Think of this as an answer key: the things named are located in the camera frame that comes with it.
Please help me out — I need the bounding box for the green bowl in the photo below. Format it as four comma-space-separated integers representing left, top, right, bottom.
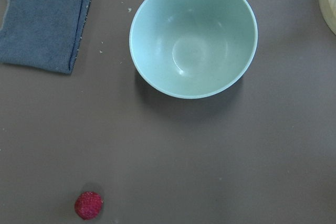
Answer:
129, 0, 258, 99

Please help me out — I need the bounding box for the grey folded cloth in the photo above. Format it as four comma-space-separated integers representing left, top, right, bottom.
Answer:
1, 0, 91, 74

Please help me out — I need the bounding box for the red strawberry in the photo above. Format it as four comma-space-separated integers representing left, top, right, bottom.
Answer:
74, 191, 103, 220

